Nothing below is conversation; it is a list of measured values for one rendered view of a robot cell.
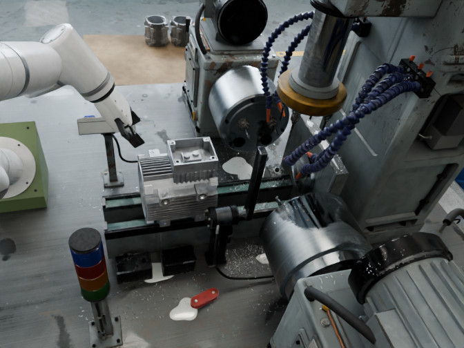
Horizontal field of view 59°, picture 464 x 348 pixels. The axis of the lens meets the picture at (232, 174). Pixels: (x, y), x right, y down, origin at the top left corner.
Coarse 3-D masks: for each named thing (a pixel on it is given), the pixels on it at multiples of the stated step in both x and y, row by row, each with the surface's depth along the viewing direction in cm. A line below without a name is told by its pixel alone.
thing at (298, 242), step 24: (288, 216) 99; (312, 216) 96; (336, 216) 97; (264, 240) 104; (288, 240) 96; (312, 240) 92; (336, 240) 91; (360, 240) 94; (288, 264) 94; (312, 264) 91; (336, 264) 90; (288, 288) 95
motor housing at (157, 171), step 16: (144, 160) 111; (160, 160) 112; (144, 176) 107; (160, 176) 108; (176, 192) 109; (192, 192) 110; (208, 192) 112; (144, 208) 120; (160, 208) 109; (176, 208) 110; (192, 208) 112
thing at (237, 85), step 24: (240, 72) 138; (216, 96) 139; (240, 96) 130; (264, 96) 130; (216, 120) 138; (240, 120) 134; (264, 120) 137; (288, 120) 141; (240, 144) 142; (264, 144) 145
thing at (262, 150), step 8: (256, 152) 99; (264, 152) 97; (256, 160) 100; (264, 160) 98; (256, 168) 100; (256, 176) 101; (256, 184) 104; (248, 192) 109; (256, 192) 106; (248, 200) 109; (256, 200) 108; (248, 208) 110; (248, 216) 112
